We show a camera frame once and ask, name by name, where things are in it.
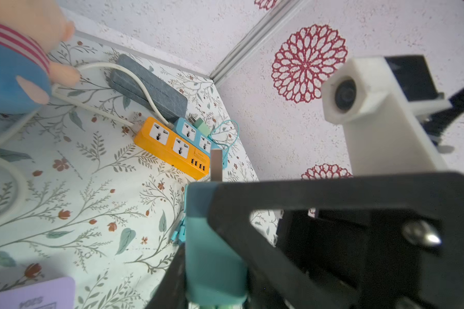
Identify purple power strip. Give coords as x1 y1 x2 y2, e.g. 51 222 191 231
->
0 277 76 309

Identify plush boy doll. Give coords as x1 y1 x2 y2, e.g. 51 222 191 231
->
0 0 81 115

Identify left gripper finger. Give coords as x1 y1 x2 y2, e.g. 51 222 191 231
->
145 245 189 309

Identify teal power strip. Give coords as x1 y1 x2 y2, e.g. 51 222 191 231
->
173 117 228 169

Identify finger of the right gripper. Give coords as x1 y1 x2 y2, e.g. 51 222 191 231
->
208 173 464 308

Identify teal usb charging cable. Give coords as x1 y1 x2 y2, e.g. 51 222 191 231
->
169 118 241 246

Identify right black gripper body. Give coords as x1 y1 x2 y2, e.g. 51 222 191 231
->
247 208 464 309

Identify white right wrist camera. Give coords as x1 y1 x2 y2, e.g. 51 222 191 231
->
322 55 452 176

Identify white power cord bundle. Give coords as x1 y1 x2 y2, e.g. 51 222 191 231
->
0 61 175 233

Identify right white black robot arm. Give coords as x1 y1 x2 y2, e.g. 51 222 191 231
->
208 55 464 308

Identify orange power strip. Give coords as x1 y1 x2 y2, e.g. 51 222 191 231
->
134 117 210 180

